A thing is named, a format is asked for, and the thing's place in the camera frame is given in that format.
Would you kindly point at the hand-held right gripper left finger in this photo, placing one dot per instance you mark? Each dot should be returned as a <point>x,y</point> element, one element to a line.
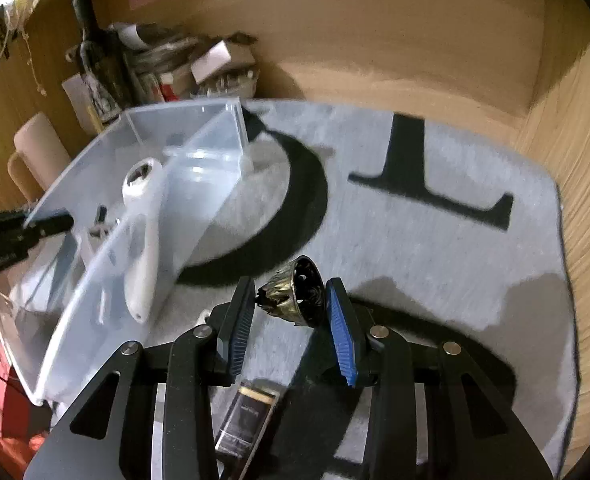
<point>242,332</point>

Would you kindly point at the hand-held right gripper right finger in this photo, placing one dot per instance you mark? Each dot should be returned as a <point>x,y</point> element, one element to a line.
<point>341,335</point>

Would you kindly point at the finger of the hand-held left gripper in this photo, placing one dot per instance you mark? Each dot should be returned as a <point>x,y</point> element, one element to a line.
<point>50,225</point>

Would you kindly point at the clear plastic storage box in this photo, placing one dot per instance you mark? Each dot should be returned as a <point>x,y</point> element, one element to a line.
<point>100,160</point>

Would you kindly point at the black rectangular lighter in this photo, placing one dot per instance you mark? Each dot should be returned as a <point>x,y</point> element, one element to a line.
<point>247,420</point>

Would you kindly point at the grey mat with black letters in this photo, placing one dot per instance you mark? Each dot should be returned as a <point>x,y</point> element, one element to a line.
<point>425,260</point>

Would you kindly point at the red cloth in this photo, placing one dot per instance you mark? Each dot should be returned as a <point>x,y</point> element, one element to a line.
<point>5,400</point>

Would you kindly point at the dark wine bottle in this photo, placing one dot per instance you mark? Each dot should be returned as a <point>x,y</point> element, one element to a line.
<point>100,55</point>

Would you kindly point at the rolled grey paper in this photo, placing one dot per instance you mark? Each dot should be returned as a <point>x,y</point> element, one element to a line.
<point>127,34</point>

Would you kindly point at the small white box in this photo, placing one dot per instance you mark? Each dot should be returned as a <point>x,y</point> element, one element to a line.
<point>212,62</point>

